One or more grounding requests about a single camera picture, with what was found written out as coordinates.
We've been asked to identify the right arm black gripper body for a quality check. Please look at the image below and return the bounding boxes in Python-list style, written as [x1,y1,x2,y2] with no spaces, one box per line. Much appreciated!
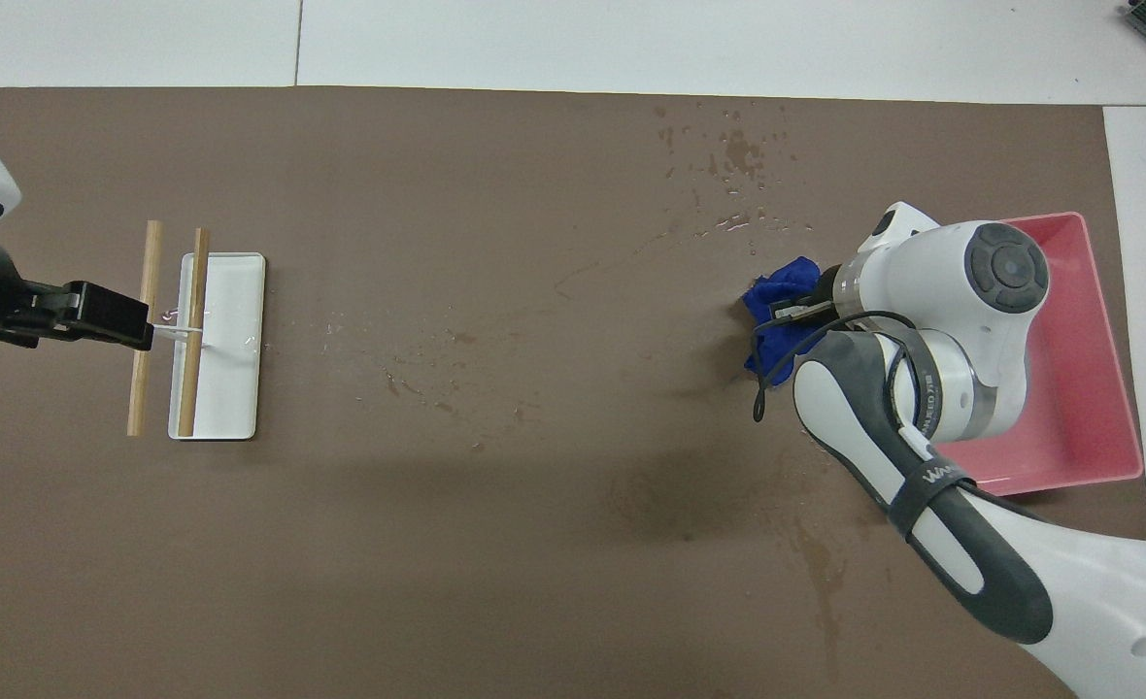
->
[804,264,841,321]

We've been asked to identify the blue cloth towel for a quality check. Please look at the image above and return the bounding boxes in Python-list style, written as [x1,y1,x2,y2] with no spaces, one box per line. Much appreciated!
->
[741,255,826,387]

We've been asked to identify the white rectangular tray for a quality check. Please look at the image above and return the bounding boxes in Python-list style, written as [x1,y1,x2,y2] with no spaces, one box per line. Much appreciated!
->
[167,252,267,442]

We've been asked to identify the brown table mat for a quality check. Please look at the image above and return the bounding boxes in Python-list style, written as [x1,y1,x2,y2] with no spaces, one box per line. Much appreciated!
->
[0,85,1146,699]

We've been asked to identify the pink plastic bin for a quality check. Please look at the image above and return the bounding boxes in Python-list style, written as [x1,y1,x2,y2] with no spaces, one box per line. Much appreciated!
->
[942,212,1145,496]

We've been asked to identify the thin white string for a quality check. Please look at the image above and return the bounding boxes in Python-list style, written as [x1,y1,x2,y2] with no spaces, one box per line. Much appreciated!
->
[151,309,207,339]

